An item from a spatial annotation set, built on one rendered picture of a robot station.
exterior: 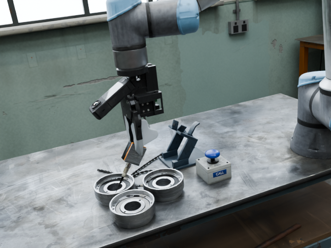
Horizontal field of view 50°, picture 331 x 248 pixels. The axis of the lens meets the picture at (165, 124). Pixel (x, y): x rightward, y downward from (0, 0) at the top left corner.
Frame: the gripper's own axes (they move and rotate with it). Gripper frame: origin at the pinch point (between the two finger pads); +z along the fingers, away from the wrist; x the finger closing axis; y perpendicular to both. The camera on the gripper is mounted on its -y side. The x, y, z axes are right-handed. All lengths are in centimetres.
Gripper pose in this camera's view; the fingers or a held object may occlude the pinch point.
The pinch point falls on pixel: (135, 148)
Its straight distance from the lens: 87.8
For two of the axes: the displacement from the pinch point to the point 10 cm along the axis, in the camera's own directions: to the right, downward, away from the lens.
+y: 9.0, -2.4, 3.5
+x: -4.1, -3.0, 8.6
